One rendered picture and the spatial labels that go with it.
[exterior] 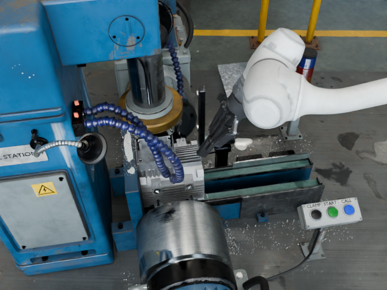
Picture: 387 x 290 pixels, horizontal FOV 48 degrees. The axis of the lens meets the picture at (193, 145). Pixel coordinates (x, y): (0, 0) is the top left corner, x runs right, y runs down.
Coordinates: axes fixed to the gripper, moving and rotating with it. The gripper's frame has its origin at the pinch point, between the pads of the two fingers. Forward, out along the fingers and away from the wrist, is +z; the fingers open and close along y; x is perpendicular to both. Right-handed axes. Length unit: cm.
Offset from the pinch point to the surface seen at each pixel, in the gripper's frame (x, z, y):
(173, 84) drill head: -3.7, 6.0, -34.0
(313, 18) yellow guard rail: 148, 20, -206
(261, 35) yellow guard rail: 122, 53, -212
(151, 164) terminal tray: -11.6, 13.3, -0.6
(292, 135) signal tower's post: 56, 12, -36
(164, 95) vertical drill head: -18.6, -10.6, -3.5
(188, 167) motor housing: 0.5, 11.9, -2.1
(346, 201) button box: 39.6, -9.4, 16.8
